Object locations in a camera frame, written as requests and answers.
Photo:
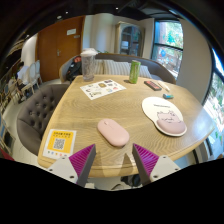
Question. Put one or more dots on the grey sofa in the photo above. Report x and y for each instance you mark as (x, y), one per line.
(156, 68)

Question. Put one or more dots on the yellow code sticker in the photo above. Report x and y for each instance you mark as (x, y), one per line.
(59, 144)

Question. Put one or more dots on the group of white chairs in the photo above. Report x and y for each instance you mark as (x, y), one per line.
(33, 73)

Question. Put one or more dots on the striped cushion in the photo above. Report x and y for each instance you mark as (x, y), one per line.
(145, 71)
(116, 67)
(99, 66)

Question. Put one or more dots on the brown wooden door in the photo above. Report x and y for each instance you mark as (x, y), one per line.
(55, 50)

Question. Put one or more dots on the green drink can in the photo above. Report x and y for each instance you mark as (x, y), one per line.
(134, 71)

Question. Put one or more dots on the small teal pack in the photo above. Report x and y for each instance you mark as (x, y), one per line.
(168, 96)

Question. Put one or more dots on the person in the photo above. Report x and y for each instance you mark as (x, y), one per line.
(22, 71)

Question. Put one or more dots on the grey tufted armchair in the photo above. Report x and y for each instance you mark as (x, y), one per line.
(35, 113)

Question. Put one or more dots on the pink computer mouse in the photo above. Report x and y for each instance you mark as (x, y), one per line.
(113, 132)

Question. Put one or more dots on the white door sign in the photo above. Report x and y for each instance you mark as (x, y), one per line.
(71, 31)

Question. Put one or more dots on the black framed window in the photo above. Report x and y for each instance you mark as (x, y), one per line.
(168, 46)

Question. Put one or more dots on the white sticker sheet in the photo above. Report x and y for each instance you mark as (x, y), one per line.
(101, 89)

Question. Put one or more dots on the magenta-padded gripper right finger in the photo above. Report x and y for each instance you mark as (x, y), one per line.
(161, 166)

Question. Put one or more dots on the black box with red print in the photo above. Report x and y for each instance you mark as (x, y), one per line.
(152, 85)

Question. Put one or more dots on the white mouse pad, pink wrist rest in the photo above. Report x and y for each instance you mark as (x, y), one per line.
(160, 108)

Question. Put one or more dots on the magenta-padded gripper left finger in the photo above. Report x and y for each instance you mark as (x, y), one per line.
(63, 166)

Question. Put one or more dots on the clear tumbler with white lid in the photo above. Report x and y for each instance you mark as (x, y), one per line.
(88, 66)

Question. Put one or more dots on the arched glass door cabinet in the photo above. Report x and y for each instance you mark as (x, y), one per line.
(130, 40)

